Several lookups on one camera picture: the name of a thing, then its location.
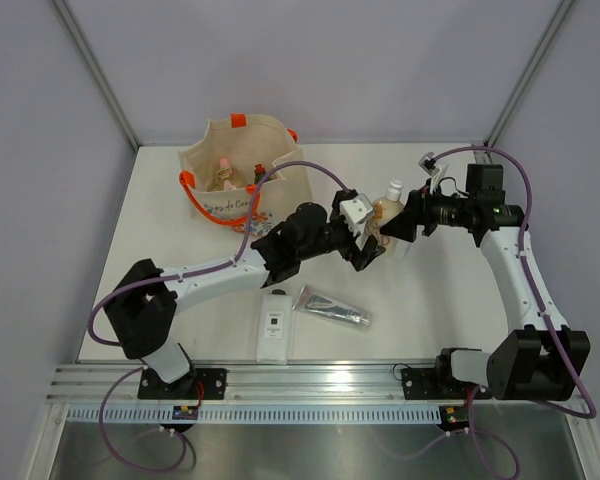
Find silver tube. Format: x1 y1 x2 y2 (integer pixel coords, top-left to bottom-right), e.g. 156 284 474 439
293 284 372 328

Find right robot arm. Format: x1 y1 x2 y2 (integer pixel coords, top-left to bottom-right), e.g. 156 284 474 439
380 164 590 402

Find white bottle black cap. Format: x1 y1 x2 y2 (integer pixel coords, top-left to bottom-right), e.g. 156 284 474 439
255 289 293 365

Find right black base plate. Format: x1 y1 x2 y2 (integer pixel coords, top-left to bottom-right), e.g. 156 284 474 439
400 367 466 400

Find aluminium mounting rail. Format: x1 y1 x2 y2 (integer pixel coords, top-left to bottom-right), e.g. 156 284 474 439
44 362 589 406

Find white flat bottle right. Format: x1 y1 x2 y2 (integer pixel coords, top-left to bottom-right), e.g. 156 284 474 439
362 234 414 261

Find white slotted cable duct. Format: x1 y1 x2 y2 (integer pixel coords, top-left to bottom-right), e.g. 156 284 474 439
66 404 442 425

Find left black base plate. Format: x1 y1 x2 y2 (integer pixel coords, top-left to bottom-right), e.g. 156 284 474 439
137 368 227 400

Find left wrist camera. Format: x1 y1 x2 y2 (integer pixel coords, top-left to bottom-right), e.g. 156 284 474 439
339 194 374 237

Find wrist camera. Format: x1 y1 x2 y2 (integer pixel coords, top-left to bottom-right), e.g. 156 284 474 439
418 152 448 194
339 194 374 237

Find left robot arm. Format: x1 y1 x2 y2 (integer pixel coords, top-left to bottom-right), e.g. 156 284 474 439
103 197 385 400

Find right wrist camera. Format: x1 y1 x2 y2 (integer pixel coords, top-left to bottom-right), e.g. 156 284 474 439
418 152 448 194

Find cream lotion bottle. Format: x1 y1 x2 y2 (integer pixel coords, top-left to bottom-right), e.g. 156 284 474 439
365 179 404 236

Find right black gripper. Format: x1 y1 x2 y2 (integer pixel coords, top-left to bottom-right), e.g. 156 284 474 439
380 178 475 243

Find peach bottle pink cap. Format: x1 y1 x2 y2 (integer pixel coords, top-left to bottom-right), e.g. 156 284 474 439
208 158 246 192

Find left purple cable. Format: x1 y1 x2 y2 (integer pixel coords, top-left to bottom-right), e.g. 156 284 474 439
87 159 356 474

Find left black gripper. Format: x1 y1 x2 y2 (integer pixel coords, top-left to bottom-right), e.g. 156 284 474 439
296 194 383 269

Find green bottle red cap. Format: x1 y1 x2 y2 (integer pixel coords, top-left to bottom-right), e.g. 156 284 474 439
254 164 266 184

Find canvas bag orange handles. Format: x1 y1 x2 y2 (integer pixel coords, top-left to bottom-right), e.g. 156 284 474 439
178 113 313 237

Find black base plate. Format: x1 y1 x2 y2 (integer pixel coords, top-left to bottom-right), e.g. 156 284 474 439
400 367 466 400
137 368 227 400

